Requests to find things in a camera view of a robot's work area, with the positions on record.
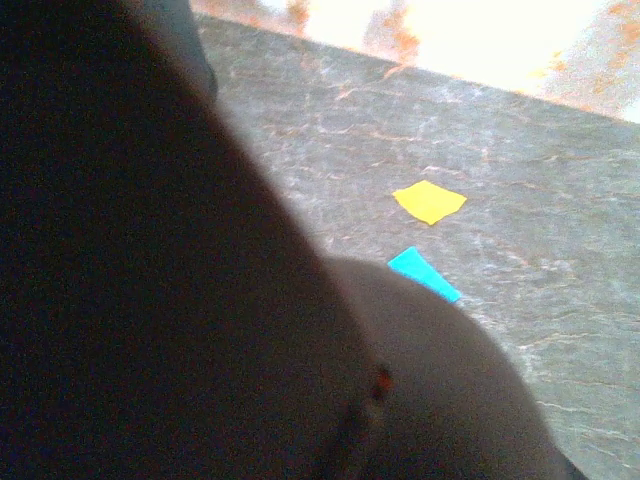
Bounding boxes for blue paper scrap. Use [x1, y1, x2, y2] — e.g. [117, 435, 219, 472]
[387, 245, 463, 305]

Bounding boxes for yellow paper scrap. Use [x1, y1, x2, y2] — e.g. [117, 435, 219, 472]
[392, 179, 469, 227]

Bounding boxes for dark brown hand brush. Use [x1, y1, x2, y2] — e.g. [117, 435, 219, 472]
[0, 0, 584, 480]

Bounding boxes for dark blue trash bin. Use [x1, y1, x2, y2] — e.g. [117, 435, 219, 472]
[187, 0, 220, 101]

